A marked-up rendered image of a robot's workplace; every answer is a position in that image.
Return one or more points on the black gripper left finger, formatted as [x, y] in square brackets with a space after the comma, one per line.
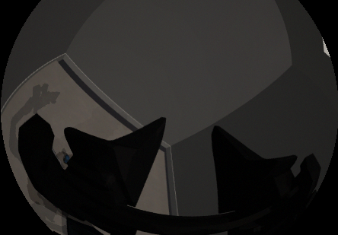
[129, 158]

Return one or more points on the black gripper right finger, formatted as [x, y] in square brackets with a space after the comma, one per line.
[240, 171]

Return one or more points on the dark blue rubber stamp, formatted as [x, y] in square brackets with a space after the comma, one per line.
[66, 159]

